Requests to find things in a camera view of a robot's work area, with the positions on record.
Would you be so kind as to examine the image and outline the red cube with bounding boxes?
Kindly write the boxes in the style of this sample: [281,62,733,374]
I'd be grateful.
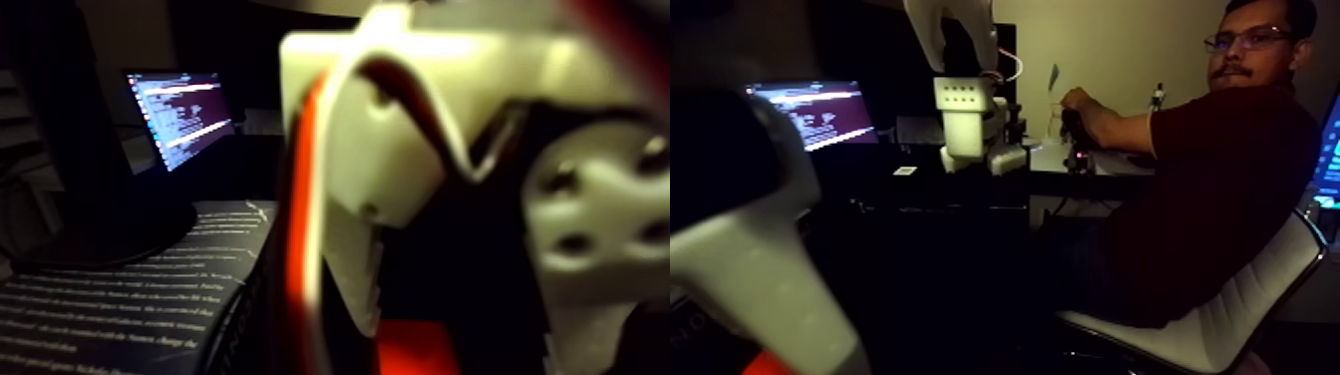
[741,350,797,375]

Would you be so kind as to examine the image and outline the black leader arm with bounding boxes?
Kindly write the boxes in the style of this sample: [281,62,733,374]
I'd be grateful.
[1062,110,1097,174]

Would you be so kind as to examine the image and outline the person's left hand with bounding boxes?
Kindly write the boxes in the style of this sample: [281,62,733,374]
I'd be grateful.
[1059,87,1102,136]

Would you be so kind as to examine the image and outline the open laptop with lit screen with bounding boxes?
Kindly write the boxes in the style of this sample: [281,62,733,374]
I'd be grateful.
[745,81,880,155]

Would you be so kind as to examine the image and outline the small grey flag on stem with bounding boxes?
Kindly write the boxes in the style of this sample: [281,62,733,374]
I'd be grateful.
[1047,63,1062,143]

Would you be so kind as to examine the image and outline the white chair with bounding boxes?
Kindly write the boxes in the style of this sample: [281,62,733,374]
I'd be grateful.
[1055,209,1330,375]

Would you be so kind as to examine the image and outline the person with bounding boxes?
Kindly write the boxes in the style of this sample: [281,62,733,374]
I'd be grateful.
[1059,0,1324,329]

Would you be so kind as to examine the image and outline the eyeglasses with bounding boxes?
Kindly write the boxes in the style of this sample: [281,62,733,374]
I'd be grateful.
[1203,26,1295,55]

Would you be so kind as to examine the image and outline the blue lit screen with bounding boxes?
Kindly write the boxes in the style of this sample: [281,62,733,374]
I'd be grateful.
[1308,89,1340,210]

